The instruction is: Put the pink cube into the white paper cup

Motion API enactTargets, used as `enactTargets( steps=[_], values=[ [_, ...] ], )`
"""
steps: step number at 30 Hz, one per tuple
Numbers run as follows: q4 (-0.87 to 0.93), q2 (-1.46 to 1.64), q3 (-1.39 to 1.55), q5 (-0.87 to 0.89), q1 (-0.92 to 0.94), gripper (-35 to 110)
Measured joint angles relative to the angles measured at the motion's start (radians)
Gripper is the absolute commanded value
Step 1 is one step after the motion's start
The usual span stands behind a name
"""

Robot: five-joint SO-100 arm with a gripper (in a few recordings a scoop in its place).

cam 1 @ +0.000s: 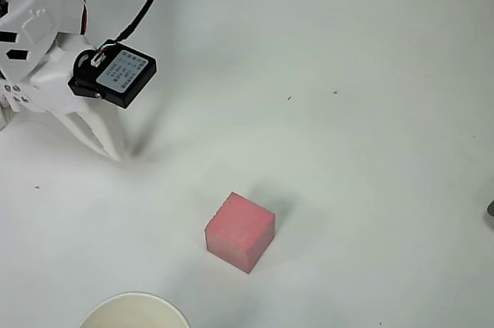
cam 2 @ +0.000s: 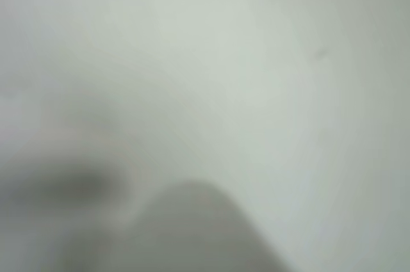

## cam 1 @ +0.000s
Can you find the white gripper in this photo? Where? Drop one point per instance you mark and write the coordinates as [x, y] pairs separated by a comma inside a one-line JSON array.
[[58, 86]]

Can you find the pink foam cube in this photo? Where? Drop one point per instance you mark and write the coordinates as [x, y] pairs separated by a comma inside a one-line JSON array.
[[239, 233]]

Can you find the white paper cup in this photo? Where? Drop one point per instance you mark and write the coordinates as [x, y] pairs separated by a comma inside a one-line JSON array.
[[131, 310]]

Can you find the grey object at edge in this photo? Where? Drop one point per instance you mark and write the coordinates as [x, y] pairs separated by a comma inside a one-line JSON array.
[[491, 212]]

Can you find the black camera box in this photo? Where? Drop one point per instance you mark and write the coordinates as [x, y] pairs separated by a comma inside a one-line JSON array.
[[123, 75]]

